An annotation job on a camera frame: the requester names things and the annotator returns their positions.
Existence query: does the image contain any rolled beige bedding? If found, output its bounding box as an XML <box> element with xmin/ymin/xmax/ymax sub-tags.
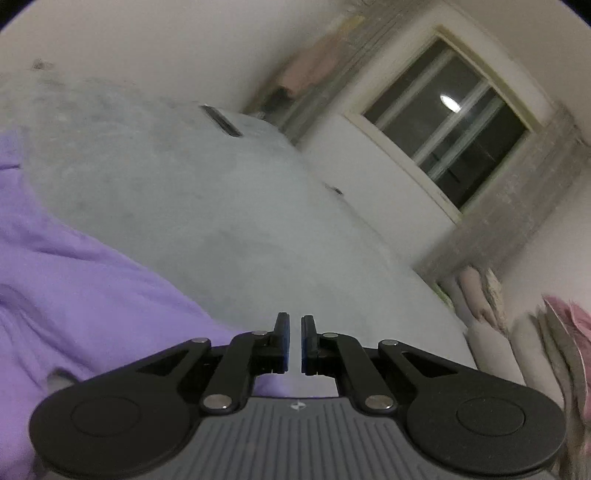
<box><xmin>465</xmin><ymin>318</ymin><xmax>528</xmax><ymax>385</ymax></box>

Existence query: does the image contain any grey patterned curtain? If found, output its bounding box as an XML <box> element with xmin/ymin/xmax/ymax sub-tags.
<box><xmin>244</xmin><ymin>0</ymin><xmax>434</xmax><ymax>145</ymax></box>
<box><xmin>418</xmin><ymin>104</ymin><xmax>591</xmax><ymax>283</ymax></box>

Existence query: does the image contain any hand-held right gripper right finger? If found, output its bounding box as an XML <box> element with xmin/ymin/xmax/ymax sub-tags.
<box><xmin>300</xmin><ymin>315</ymin><xmax>468</xmax><ymax>414</ymax></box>

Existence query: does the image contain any pinkish rolled pillow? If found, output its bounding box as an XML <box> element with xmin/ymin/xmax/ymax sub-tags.
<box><xmin>456</xmin><ymin>265</ymin><xmax>507</xmax><ymax>332</ymax></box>

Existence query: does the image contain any pink crumpled cloth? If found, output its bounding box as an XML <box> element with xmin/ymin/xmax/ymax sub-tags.
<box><xmin>542</xmin><ymin>295</ymin><xmax>591</xmax><ymax>356</ymax></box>

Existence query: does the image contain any white cushion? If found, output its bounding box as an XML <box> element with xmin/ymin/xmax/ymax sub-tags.
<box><xmin>512</xmin><ymin>313</ymin><xmax>566</xmax><ymax>409</ymax></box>

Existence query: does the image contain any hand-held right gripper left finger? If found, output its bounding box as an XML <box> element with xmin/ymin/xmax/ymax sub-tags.
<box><xmin>121</xmin><ymin>312</ymin><xmax>291</xmax><ymax>414</ymax></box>

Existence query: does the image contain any pink hanging cloth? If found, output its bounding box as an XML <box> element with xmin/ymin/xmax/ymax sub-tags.
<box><xmin>276</xmin><ymin>31</ymin><xmax>346</xmax><ymax>99</ymax></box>

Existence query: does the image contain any black smartphone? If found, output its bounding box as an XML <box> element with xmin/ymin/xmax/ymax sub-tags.
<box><xmin>200</xmin><ymin>104</ymin><xmax>245</xmax><ymax>138</ymax></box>

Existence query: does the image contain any purple knit garment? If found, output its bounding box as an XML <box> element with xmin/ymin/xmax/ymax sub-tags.
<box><xmin>0</xmin><ymin>129</ymin><xmax>289</xmax><ymax>480</ymax></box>

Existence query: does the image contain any window with white frame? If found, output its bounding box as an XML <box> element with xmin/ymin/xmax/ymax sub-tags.
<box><xmin>344</xmin><ymin>25</ymin><xmax>544</xmax><ymax>223</ymax></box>

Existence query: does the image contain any grey plush bed blanket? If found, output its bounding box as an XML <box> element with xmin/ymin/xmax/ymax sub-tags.
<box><xmin>0</xmin><ymin>76</ymin><xmax>477</xmax><ymax>398</ymax></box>

